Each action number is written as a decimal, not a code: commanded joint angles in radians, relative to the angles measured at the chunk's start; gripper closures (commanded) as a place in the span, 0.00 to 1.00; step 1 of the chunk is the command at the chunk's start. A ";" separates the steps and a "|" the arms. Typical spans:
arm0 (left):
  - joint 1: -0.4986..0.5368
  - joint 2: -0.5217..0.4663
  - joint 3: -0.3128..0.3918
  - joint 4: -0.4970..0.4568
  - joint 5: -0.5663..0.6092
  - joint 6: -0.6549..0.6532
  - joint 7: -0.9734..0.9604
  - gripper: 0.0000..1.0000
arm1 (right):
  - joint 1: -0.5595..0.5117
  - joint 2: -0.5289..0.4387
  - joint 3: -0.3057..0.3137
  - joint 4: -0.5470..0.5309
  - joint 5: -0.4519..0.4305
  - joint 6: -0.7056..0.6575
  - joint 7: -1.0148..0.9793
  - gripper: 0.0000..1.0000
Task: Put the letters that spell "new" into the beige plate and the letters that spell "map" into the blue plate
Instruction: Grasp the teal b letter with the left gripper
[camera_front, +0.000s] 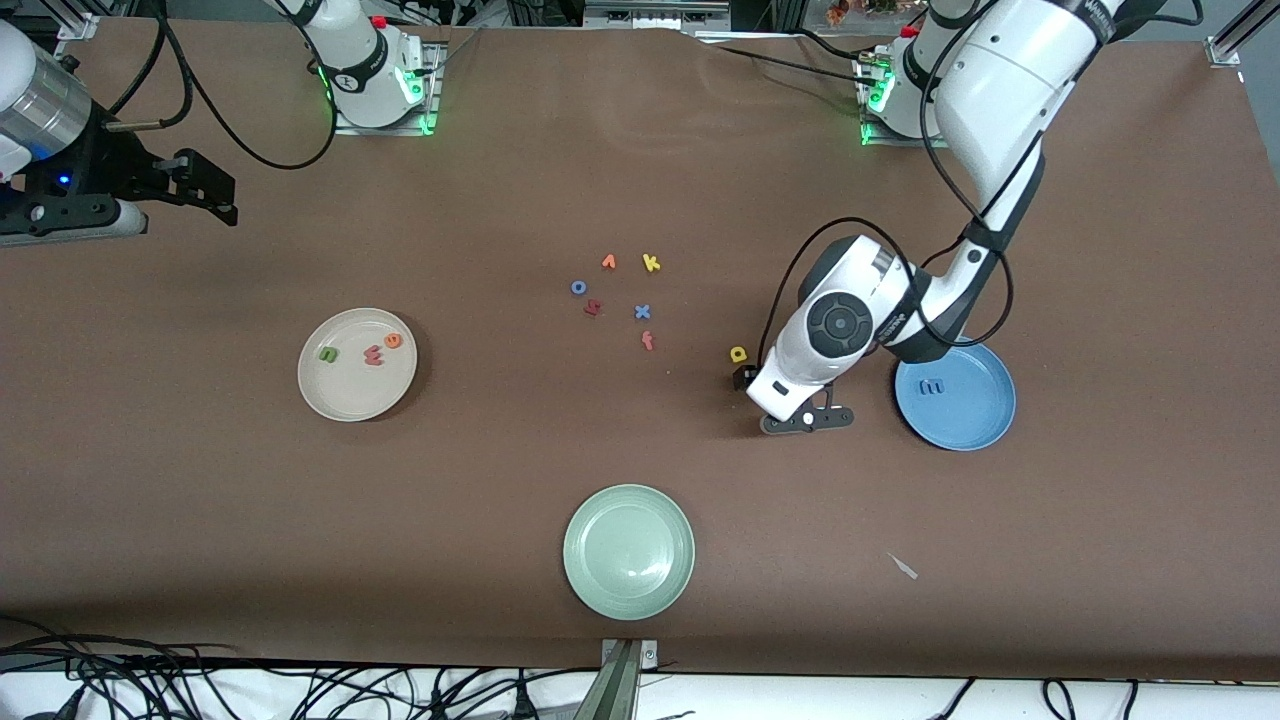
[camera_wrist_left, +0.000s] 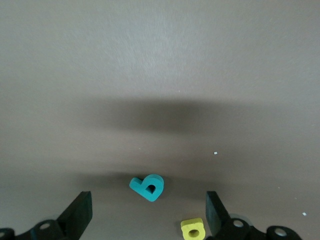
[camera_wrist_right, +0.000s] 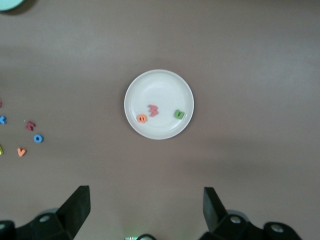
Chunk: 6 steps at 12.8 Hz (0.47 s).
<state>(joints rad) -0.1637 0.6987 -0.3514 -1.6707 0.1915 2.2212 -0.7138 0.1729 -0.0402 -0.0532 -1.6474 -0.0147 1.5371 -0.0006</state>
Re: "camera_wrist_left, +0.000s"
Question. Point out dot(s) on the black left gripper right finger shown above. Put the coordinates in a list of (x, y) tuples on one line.
[(215, 215)]

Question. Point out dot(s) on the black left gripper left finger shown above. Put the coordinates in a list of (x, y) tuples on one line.
[(75, 215)]

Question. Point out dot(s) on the yellow foam letter d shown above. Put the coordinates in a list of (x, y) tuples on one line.
[(191, 223)]

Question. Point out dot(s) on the teal foam letter b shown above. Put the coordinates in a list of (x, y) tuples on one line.
[(140, 190)]

